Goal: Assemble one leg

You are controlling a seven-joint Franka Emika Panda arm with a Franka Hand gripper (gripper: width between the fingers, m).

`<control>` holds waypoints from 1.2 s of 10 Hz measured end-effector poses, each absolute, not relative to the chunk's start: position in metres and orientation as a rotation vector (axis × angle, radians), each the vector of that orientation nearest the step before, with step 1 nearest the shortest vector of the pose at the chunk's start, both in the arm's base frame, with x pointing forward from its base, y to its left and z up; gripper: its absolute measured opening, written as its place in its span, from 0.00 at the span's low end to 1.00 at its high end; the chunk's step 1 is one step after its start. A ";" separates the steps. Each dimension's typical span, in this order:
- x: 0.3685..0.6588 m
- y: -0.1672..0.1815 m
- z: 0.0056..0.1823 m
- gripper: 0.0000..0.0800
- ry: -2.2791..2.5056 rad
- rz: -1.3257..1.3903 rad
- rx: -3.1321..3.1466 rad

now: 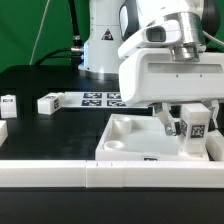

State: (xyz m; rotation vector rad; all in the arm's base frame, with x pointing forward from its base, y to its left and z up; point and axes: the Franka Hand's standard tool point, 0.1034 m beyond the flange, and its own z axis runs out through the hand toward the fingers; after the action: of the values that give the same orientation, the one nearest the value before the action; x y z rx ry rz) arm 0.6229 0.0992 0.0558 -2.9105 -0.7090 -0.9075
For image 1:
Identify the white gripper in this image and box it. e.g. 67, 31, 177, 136
119, 48, 224, 136

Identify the white square tabletop tray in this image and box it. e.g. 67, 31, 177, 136
95, 114, 209, 161

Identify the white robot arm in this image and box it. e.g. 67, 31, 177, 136
118, 0, 224, 135

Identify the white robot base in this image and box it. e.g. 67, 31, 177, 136
78, 0, 124, 80

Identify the white right fence piece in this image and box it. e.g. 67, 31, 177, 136
206, 130, 224, 162

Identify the white fence piece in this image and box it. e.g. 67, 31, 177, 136
0, 120, 8, 147
206, 130, 224, 162

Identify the white marker sheet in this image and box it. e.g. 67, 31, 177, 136
61, 91, 148, 110

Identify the white left fence piece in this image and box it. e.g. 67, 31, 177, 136
0, 120, 8, 147

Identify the white front fence bar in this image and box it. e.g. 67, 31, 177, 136
0, 160, 224, 188

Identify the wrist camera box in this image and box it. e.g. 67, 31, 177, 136
118, 20, 182, 59

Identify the black cable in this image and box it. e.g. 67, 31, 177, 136
33, 0, 84, 66

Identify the white thin cable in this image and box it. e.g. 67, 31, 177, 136
29, 0, 52, 66

